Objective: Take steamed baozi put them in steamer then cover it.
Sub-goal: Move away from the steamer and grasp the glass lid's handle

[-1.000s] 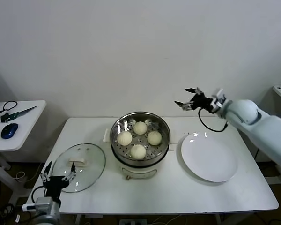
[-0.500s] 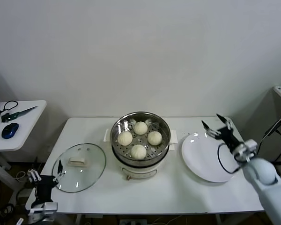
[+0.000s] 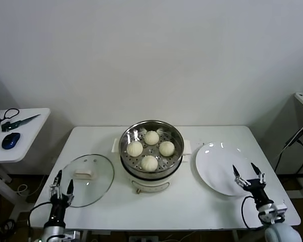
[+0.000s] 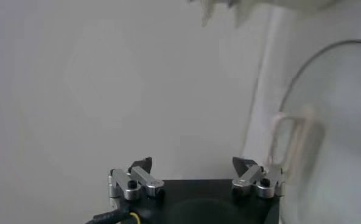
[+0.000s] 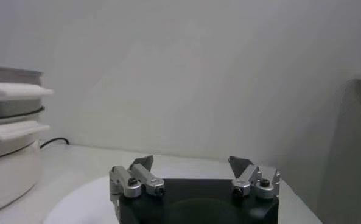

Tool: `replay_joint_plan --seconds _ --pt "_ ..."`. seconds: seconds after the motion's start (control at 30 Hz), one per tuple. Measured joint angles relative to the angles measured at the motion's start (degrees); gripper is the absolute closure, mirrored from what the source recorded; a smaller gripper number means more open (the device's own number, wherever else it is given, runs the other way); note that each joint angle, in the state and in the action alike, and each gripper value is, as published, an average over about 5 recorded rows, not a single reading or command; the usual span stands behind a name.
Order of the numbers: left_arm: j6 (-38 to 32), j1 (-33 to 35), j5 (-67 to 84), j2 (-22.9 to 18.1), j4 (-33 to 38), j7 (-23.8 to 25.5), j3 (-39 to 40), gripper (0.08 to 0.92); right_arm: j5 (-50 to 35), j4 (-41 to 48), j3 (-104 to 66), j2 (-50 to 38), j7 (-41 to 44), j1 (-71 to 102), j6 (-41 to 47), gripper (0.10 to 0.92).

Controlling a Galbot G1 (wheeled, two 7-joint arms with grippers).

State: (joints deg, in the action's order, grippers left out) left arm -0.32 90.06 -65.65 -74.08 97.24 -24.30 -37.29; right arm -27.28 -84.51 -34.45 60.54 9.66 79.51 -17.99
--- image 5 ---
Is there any white round plate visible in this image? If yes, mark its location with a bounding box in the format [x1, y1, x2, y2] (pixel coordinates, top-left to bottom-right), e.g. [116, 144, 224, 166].
[42, 175, 122, 224]

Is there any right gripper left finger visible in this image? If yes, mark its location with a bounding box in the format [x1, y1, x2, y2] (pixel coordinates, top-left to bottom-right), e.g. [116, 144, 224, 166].
[108, 155, 166, 200]

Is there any black cooker power cable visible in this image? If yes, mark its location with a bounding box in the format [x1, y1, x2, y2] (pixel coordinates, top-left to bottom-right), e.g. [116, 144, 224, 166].
[39, 137, 71, 150]

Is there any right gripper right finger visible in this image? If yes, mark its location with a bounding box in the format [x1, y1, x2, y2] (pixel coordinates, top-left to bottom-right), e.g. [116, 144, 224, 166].
[228, 155, 282, 200]

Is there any cream electric cooker base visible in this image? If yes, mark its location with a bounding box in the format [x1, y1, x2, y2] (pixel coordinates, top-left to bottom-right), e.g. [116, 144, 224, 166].
[0, 119, 52, 217]

